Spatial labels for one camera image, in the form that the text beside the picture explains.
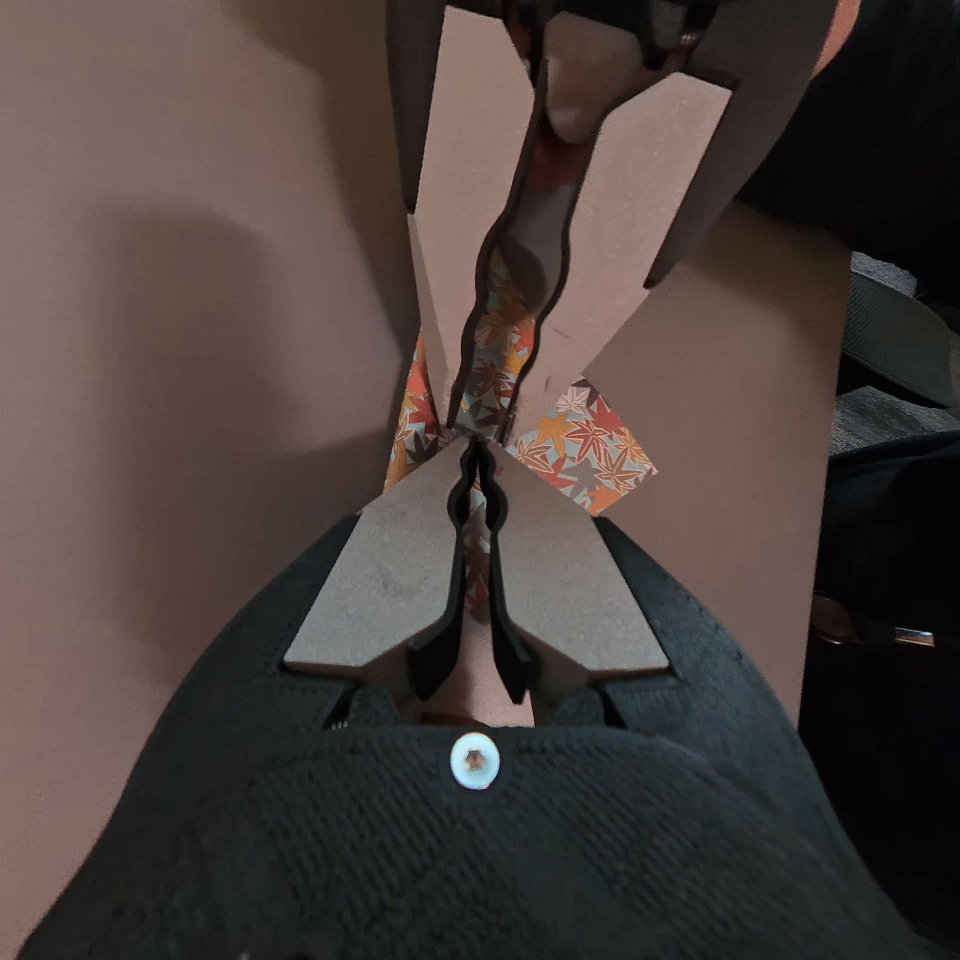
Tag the leaf-patterned origami paper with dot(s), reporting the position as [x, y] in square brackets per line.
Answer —
[592, 442]

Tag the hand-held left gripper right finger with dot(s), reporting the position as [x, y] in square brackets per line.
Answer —
[570, 592]

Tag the person's right hand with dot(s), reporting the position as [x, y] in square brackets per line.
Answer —
[585, 82]

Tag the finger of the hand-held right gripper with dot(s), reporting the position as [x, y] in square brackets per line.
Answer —
[472, 150]
[637, 187]

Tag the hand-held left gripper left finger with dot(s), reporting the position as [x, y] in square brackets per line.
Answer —
[382, 585]

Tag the black mesh office chair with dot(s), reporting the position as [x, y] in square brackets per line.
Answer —
[892, 337]

